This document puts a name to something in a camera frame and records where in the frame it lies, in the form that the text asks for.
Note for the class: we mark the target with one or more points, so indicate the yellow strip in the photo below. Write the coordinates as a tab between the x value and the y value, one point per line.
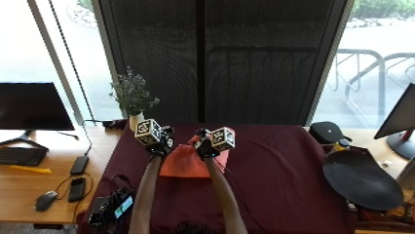
29	169

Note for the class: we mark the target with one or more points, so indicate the black monitor with round stand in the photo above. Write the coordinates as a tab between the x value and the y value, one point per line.
399	123

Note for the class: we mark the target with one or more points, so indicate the dried flower bouquet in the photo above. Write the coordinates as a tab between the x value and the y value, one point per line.
131	92

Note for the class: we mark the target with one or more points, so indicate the metal bicycle rack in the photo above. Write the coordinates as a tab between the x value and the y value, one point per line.
371	74

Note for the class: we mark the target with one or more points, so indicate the white vase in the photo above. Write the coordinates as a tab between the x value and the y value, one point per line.
135	119

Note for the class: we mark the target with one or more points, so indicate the black device with lit screen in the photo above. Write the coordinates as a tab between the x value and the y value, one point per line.
117	203

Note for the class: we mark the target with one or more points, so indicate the white marker cube glove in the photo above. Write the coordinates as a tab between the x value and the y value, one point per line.
147	131
222	138

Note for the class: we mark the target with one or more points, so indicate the black smartphone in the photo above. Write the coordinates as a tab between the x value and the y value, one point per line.
77	189

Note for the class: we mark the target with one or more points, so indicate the person's right hand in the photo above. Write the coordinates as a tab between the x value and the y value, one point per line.
204	146

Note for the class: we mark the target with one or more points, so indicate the dark window blind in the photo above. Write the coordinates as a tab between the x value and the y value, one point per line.
215	61

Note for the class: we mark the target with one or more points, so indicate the grey computer mouse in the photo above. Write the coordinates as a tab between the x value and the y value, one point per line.
45	200

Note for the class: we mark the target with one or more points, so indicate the dark red tablecloth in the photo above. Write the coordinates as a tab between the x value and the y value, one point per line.
276	182

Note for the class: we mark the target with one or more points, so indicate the white marker cube left glove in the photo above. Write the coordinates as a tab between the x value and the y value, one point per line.
147	131

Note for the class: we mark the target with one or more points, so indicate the black keyboard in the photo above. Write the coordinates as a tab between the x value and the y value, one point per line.
20	156

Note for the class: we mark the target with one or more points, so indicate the black computer monitor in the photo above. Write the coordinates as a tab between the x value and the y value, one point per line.
29	107

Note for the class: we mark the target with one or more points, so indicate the person's left hand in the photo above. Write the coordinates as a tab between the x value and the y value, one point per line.
161	143

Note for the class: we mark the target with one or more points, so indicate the black power bank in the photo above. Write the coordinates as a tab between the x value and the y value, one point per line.
78	165

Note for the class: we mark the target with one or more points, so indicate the orange cloth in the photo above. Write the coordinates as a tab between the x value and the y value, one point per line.
180	164

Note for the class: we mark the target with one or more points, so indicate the white marker cube right glove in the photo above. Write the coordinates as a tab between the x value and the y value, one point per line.
222	138

